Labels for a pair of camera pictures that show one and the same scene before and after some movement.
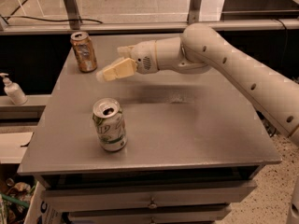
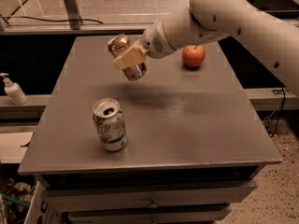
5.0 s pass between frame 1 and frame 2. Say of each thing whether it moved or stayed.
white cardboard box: stayed
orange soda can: moved
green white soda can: stayed
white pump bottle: stayed
